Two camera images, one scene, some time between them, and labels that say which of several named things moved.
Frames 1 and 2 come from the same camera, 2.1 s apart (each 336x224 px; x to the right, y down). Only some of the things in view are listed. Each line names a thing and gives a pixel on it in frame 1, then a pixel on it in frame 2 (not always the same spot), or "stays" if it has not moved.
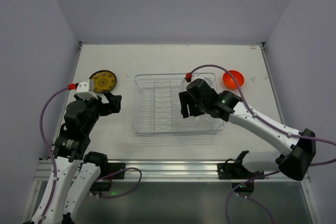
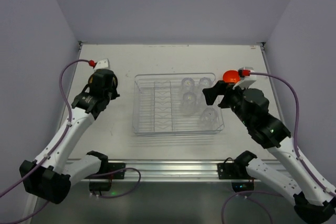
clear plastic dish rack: x=157 y=108 stays
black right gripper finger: x=183 y=97 to x=211 y=93
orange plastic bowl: x=228 y=81 stays
